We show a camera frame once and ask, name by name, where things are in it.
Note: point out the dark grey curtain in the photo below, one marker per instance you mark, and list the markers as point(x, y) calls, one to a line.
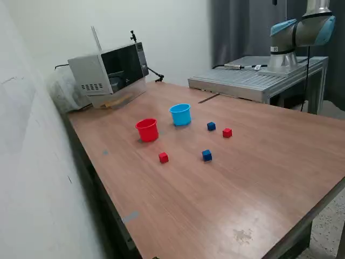
point(242, 32)

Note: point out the blue cube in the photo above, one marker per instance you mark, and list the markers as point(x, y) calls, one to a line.
point(211, 126)
point(207, 156)

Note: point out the aluminium robot base table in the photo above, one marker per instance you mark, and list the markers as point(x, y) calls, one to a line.
point(237, 81)

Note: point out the white thin rod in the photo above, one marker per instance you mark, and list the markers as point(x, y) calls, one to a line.
point(96, 37)

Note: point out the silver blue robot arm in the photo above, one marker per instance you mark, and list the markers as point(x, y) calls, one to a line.
point(285, 35)

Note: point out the aluminium robot mounting plate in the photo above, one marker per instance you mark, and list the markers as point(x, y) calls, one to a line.
point(269, 72)

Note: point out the clear plastic bag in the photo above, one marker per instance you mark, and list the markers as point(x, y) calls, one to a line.
point(64, 91)

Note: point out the small white tag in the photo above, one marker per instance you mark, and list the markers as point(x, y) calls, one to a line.
point(257, 67)

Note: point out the small black camera mount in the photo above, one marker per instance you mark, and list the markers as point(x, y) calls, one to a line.
point(132, 36)

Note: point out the yellow wooden strip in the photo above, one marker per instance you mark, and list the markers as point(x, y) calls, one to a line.
point(109, 104)

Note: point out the blue plastic cup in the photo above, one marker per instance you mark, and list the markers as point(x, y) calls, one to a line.
point(181, 118)

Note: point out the red plastic cup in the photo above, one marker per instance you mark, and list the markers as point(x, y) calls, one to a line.
point(147, 133)

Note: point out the red cube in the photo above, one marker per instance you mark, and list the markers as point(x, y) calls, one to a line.
point(227, 133)
point(163, 158)

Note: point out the silver microwave oven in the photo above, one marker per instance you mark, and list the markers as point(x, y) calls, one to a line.
point(89, 73)

